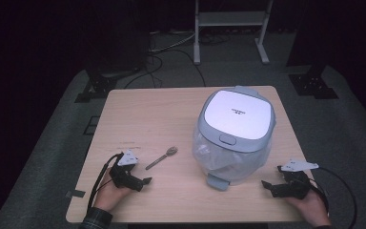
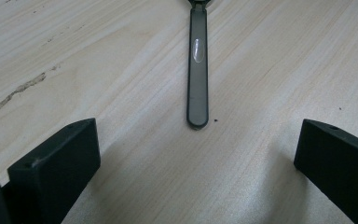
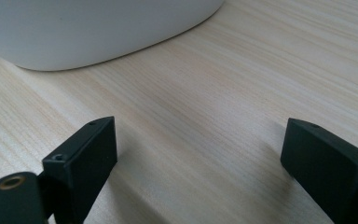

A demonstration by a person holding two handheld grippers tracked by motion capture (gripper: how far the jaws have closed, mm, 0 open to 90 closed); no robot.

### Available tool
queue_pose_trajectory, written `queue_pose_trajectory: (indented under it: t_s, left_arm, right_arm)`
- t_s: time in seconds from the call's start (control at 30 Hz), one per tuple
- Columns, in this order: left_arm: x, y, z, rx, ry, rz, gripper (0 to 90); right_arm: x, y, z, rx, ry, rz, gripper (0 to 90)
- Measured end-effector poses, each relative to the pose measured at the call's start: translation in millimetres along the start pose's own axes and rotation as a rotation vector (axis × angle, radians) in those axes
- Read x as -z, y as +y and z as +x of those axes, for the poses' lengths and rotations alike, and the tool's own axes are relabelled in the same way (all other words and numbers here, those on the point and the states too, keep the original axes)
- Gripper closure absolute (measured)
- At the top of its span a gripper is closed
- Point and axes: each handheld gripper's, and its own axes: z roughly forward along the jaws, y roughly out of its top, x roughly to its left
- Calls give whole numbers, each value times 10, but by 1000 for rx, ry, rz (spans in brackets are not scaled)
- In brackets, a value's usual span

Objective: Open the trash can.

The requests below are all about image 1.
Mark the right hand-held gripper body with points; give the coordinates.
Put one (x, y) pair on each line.
(294, 186)

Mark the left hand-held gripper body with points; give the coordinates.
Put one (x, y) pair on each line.
(124, 176)

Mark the person's left hand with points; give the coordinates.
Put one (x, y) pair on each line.
(109, 195)

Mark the person's right hand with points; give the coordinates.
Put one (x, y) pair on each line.
(311, 208)

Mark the metal spoon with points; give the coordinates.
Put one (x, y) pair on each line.
(162, 157)

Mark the clear plastic trash bag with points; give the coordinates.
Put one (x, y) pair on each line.
(222, 162)

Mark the grey tape strip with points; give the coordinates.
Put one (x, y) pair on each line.
(75, 193)

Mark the black stand base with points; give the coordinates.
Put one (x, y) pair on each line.
(98, 87)
(311, 86)

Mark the white metal stand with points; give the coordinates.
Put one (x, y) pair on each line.
(232, 18)

